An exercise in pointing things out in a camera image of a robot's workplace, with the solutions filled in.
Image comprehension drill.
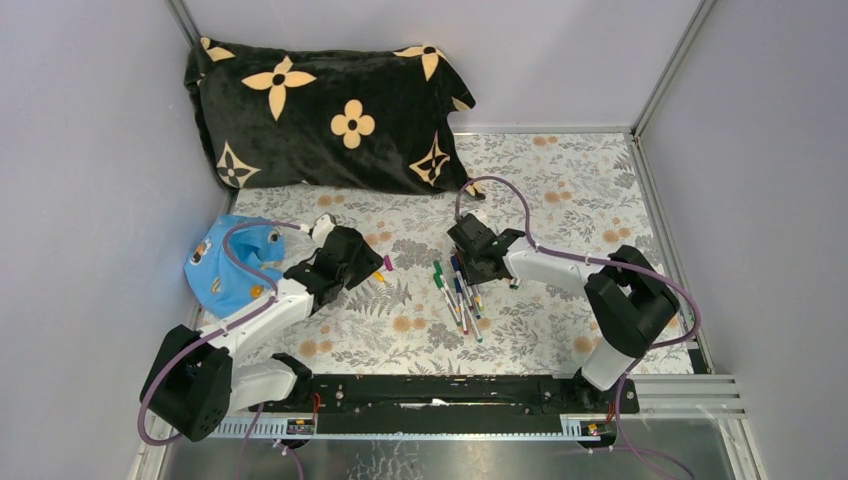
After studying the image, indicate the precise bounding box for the aluminium frame rail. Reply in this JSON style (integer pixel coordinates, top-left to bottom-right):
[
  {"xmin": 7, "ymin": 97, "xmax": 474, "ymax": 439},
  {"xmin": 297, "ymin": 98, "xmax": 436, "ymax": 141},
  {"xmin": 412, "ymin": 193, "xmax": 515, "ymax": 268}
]
[{"xmin": 130, "ymin": 374, "xmax": 761, "ymax": 479}]

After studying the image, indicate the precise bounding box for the bundle of coloured marker pens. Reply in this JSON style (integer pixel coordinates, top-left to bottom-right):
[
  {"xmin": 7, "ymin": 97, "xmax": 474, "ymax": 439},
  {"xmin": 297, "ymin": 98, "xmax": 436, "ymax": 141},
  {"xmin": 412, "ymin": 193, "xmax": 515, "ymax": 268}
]
[{"xmin": 432, "ymin": 253, "xmax": 483, "ymax": 344}]

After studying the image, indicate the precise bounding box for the floral patterned table mat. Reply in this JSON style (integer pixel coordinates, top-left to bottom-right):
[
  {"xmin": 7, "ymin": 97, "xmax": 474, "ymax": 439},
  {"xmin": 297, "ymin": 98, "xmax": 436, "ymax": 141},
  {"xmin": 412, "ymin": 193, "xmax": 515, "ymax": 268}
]
[{"xmin": 233, "ymin": 134, "xmax": 663, "ymax": 376}]

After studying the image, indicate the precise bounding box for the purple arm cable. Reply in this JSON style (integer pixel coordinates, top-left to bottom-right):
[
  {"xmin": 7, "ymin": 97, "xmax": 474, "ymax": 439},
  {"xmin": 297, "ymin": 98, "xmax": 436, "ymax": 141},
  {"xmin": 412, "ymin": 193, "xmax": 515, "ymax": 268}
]
[
  {"xmin": 137, "ymin": 220, "xmax": 313, "ymax": 480},
  {"xmin": 454, "ymin": 176, "xmax": 702, "ymax": 480}
]

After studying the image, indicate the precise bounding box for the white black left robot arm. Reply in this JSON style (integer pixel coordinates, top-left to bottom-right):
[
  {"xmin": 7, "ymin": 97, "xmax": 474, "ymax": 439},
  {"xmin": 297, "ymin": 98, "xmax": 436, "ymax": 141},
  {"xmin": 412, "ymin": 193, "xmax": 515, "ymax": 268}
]
[{"xmin": 137, "ymin": 214, "xmax": 384, "ymax": 446}]

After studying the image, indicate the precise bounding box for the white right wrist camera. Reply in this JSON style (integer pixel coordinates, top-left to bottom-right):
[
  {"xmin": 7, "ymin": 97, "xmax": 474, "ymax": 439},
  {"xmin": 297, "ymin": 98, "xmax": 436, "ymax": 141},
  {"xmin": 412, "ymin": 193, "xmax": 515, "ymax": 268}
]
[{"xmin": 466, "ymin": 209, "xmax": 493, "ymax": 227}]

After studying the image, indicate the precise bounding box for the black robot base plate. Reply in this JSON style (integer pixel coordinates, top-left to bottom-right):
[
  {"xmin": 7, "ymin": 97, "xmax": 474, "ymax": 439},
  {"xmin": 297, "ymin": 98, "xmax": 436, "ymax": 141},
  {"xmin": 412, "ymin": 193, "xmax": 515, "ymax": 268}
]
[{"xmin": 264, "ymin": 374, "xmax": 640, "ymax": 436}]

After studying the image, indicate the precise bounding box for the blue cartoon cloth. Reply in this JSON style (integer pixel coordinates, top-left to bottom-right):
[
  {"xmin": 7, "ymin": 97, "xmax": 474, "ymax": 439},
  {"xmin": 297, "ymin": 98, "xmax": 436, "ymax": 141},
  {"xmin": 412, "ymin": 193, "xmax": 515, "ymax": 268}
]
[{"xmin": 184, "ymin": 215, "xmax": 285, "ymax": 318}]

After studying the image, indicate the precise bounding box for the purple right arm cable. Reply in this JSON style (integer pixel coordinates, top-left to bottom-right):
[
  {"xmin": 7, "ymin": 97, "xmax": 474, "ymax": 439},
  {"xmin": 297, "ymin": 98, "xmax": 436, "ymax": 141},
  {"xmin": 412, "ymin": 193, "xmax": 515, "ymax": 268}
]
[{"xmin": 454, "ymin": 176, "xmax": 702, "ymax": 480}]

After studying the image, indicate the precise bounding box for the black floral pillow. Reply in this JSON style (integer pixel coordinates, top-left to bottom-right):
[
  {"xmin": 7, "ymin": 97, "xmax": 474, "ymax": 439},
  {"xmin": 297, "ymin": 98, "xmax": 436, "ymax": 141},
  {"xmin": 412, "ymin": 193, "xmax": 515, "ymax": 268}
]
[{"xmin": 183, "ymin": 37, "xmax": 482, "ymax": 198}]

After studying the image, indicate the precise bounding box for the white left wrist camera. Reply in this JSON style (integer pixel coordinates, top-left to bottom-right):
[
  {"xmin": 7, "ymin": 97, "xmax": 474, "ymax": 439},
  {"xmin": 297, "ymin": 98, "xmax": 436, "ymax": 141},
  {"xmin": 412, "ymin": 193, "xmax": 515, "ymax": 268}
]
[{"xmin": 309, "ymin": 213, "xmax": 337, "ymax": 247}]

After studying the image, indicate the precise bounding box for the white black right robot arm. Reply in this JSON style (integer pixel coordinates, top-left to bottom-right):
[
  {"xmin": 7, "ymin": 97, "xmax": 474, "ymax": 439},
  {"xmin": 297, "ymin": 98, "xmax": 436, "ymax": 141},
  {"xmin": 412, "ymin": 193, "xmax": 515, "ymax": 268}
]
[{"xmin": 448, "ymin": 214, "xmax": 680, "ymax": 412}]

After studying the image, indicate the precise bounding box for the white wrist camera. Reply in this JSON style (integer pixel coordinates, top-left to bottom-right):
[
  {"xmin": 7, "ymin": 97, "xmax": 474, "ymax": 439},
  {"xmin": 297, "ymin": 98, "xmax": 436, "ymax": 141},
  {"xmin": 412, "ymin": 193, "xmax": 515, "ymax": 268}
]
[
  {"xmin": 466, "ymin": 209, "xmax": 493, "ymax": 227},
  {"xmin": 309, "ymin": 213, "xmax": 337, "ymax": 247}
]

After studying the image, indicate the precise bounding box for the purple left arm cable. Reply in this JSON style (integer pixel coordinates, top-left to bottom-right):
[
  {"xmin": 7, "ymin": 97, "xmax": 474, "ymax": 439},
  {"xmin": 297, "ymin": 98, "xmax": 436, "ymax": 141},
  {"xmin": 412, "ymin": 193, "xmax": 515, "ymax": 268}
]
[{"xmin": 137, "ymin": 220, "xmax": 313, "ymax": 480}]

